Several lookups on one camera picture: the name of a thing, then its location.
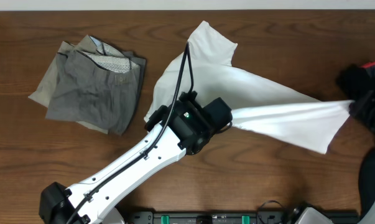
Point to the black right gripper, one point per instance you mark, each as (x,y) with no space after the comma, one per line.
(361,109)

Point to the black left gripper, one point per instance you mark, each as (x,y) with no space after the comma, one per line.
(156,117)

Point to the white t-shirt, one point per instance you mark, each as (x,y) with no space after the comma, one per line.
(259,104)

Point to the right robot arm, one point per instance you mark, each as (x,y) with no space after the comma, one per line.
(366,185)

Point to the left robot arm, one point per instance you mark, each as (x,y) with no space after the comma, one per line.
(174,131)

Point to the black garment with red trim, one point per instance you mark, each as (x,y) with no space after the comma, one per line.
(356,81)

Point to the grey folded shorts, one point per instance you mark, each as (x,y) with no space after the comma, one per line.
(98,85)

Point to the beige folded garment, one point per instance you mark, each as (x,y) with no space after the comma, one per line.
(48,83)

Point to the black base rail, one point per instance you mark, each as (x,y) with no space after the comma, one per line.
(214,218)

